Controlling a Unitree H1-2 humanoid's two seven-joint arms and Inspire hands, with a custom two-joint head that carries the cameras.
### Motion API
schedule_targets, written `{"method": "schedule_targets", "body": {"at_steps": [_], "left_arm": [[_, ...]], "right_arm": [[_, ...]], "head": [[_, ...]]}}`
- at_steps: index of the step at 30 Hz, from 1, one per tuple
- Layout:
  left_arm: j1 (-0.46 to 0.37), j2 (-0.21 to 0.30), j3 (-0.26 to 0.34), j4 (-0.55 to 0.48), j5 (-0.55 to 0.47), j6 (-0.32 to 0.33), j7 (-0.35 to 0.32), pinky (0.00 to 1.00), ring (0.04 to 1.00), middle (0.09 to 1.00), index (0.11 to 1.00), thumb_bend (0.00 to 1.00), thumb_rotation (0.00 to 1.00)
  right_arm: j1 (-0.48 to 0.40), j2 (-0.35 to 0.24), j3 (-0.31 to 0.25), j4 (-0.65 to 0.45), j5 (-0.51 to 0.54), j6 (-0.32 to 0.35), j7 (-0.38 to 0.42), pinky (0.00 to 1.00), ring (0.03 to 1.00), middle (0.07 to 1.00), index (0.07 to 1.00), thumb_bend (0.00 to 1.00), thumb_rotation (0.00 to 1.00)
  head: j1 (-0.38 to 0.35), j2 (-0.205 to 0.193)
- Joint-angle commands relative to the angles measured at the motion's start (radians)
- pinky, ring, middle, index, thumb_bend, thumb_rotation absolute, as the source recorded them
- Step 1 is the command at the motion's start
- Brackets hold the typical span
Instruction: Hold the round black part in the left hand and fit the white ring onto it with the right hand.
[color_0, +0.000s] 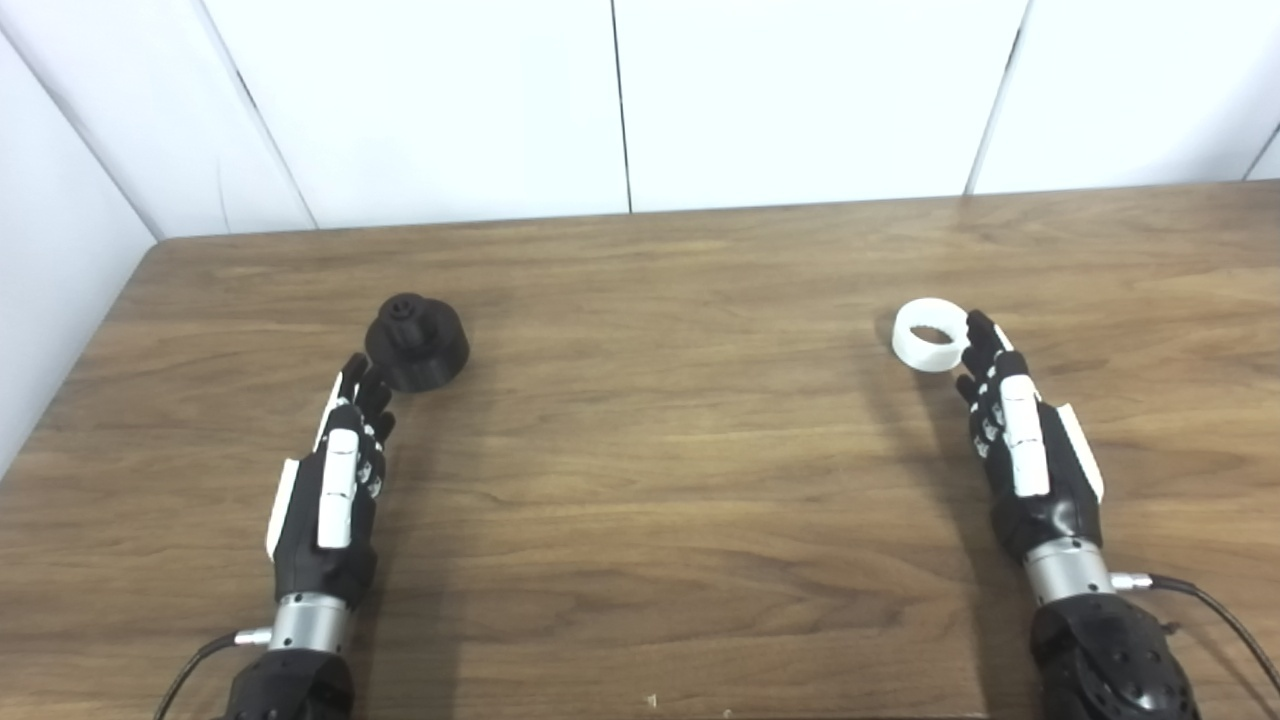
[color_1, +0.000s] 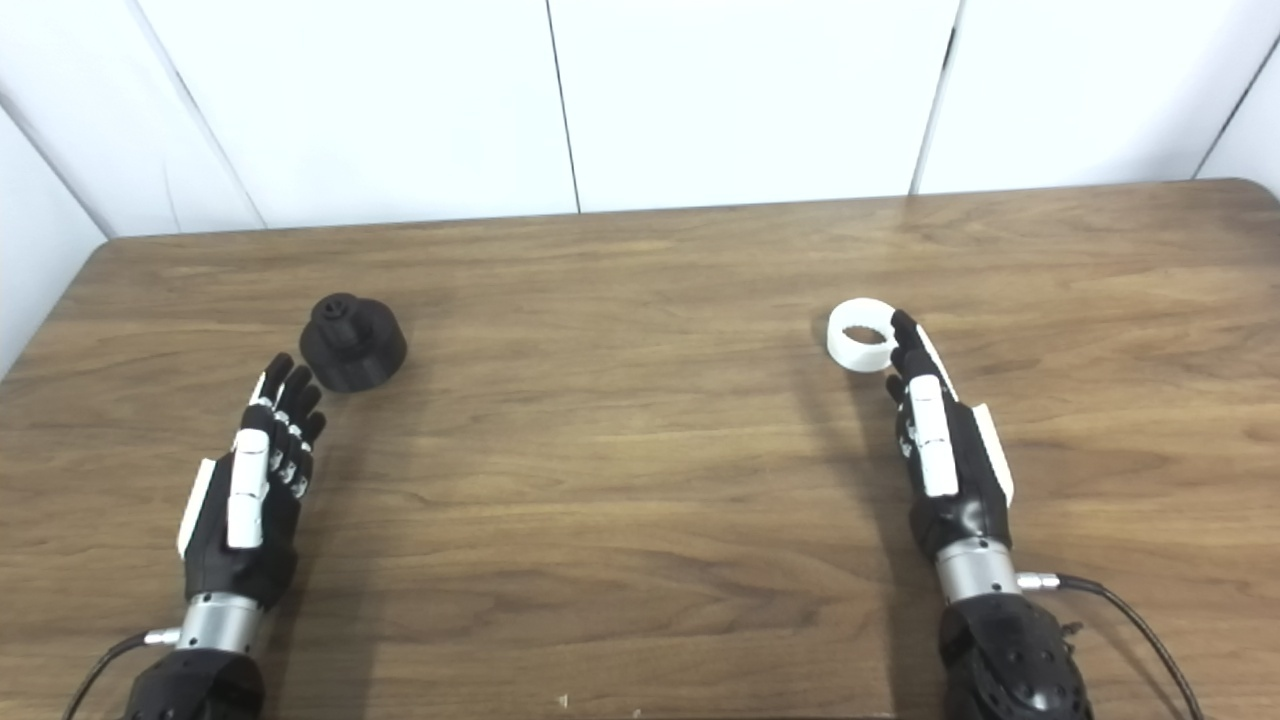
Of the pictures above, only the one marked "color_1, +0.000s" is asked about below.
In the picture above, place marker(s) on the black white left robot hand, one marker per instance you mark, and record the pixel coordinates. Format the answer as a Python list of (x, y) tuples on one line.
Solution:
[(245, 540)]

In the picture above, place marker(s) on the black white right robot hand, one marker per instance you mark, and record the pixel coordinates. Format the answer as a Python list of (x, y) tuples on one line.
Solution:
[(965, 500)]

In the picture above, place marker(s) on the round black geared part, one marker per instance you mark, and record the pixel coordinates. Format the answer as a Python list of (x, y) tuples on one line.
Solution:
[(360, 360)]

